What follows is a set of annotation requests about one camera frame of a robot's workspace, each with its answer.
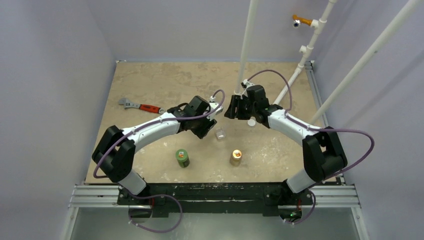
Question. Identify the amber pill bottle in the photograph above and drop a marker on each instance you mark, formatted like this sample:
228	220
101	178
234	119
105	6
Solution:
235	158

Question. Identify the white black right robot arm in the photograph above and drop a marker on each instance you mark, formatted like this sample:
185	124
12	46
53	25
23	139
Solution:
322	151

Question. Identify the red handled adjustable wrench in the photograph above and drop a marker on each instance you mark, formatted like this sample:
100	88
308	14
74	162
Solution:
127	104

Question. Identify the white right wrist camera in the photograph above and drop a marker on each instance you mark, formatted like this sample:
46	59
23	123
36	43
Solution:
245	84

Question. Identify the aluminium extrusion frame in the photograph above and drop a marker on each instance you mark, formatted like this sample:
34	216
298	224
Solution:
181	138

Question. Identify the green pill bottle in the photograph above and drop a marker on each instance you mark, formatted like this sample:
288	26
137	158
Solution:
182	158

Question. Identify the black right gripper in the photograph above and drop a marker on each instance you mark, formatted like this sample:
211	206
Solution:
236	107

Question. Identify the white PVC pipe frame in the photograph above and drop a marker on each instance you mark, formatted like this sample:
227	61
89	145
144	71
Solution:
389	88

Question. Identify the clear plastic pill organizer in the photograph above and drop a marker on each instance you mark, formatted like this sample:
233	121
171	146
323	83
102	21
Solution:
220	134

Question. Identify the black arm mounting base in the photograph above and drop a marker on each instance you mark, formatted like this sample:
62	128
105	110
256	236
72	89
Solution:
270	199

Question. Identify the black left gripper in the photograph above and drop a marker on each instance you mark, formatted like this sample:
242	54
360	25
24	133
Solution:
203	131

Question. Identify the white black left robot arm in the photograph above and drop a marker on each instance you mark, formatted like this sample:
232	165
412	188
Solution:
115	152

